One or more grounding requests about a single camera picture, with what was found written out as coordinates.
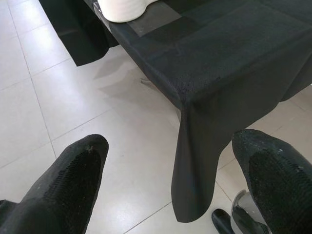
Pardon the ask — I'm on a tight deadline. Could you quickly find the metal table leg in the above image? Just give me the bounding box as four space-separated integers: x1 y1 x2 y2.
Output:
139 77 158 89

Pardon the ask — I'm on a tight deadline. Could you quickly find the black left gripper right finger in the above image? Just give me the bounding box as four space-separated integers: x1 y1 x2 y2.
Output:
231 129 312 234

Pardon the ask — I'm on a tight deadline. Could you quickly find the black tablecloth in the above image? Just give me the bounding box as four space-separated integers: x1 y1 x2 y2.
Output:
39 0 312 224

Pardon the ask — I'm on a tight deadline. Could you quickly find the white plastic children table top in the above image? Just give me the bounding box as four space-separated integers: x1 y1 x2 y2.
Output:
97 0 159 23

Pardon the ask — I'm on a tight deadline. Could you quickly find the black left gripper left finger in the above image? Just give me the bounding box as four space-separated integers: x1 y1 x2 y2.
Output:
0 133 110 234

